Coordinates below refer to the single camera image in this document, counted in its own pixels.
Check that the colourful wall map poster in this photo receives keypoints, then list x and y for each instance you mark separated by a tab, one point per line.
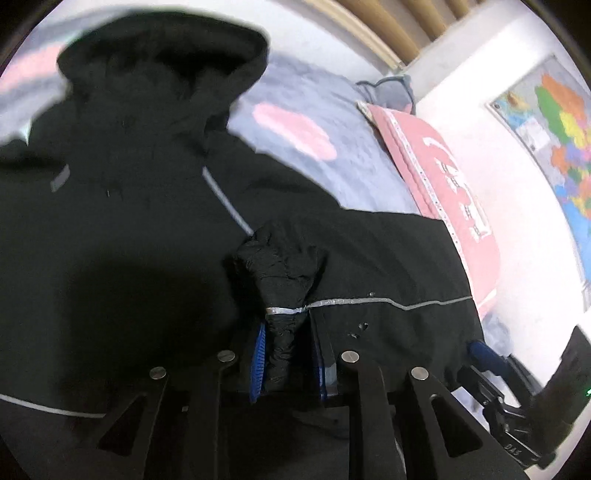
561	129

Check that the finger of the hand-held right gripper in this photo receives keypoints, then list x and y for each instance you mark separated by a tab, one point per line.
487	355

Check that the wooden slatted headboard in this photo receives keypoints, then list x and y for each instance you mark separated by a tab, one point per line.
392	23

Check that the blue-grey blanket with pink patches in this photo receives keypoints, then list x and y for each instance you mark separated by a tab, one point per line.
351	157

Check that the pink quilted pillow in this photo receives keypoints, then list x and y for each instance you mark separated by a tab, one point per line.
443	184

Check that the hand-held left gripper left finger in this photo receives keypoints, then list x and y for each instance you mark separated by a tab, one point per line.
258	360

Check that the grey-blue pillow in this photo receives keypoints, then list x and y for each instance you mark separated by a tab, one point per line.
392	90

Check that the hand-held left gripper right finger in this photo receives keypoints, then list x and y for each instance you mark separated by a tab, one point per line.
319	369

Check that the black hooded jacket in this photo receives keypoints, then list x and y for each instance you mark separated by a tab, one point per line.
138	207

